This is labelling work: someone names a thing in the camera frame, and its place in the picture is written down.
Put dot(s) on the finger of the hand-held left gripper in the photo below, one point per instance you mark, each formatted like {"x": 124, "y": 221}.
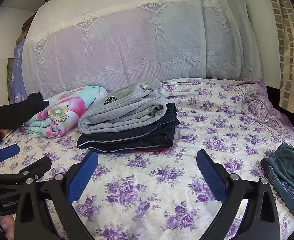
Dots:
{"x": 36, "y": 167}
{"x": 8, "y": 153}

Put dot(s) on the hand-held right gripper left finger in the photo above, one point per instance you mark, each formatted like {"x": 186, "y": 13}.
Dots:
{"x": 83, "y": 177}

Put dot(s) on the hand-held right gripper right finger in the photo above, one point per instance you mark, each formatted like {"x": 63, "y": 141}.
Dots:
{"x": 210, "y": 177}

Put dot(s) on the grey sweatpants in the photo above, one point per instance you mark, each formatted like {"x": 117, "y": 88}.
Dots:
{"x": 127, "y": 110}

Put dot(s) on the black pants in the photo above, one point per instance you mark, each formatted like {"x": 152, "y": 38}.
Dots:
{"x": 16, "y": 112}

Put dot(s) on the folded navy pants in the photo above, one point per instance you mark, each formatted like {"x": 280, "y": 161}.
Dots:
{"x": 137, "y": 137}

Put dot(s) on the teal pants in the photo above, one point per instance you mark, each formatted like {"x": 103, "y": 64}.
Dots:
{"x": 289, "y": 165}

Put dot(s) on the person's left hand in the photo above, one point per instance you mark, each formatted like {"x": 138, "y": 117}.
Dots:
{"x": 8, "y": 227}

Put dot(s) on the bed with purple floral sheet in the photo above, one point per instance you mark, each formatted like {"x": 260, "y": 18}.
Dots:
{"x": 212, "y": 120}

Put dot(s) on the folded red garment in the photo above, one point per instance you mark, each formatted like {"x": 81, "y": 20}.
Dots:
{"x": 157, "y": 150}

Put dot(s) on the folded floral blanket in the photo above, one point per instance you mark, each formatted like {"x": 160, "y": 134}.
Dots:
{"x": 61, "y": 112}

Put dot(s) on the canvas painting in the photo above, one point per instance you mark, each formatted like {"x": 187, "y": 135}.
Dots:
{"x": 9, "y": 80}

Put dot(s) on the blue jeans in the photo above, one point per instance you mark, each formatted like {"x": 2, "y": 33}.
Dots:
{"x": 292, "y": 200}

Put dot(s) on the blue patterned quilt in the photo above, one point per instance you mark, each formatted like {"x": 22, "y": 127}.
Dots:
{"x": 19, "y": 67}

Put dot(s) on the brown box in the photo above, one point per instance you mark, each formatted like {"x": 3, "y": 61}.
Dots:
{"x": 24, "y": 32}

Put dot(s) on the white lace covered bedding pile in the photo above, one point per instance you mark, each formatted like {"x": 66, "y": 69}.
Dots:
{"x": 137, "y": 42}

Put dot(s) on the beige checked curtain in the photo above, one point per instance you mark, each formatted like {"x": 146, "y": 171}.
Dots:
{"x": 289, "y": 55}

